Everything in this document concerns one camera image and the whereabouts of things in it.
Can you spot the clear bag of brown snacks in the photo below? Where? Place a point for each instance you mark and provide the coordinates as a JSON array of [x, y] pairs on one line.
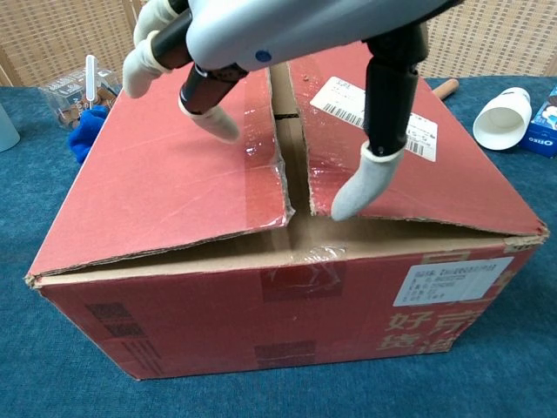
[[65, 93]]

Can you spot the wicker folding screen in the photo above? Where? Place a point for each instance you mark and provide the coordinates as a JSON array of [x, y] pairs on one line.
[[65, 35]]

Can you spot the red cardboard shipping box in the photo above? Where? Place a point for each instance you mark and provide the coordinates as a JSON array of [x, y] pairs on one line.
[[196, 313]]

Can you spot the blue cloth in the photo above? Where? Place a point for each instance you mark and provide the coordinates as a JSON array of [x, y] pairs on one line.
[[85, 130]]

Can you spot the teal fabric table cover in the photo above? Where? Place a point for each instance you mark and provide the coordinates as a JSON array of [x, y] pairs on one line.
[[43, 348]]

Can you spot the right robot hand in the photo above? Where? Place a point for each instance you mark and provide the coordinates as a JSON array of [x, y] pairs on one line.
[[283, 26]]

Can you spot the blue Oreo package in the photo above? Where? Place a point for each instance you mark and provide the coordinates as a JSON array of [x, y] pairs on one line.
[[544, 130]]

